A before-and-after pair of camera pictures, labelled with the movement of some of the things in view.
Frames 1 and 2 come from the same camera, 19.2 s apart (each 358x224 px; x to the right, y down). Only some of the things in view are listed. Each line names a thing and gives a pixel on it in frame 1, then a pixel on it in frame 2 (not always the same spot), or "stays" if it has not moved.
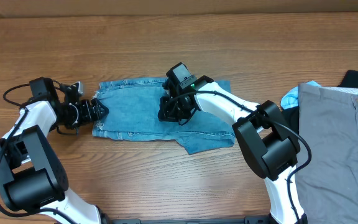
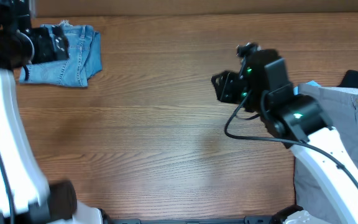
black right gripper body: [174, 111] to [234, 88]
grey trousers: [339, 183] stays
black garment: [353, 78] stays
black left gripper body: [77, 114] to [43, 48]
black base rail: [257, 220] stays
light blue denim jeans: [128, 109] to [84, 61]
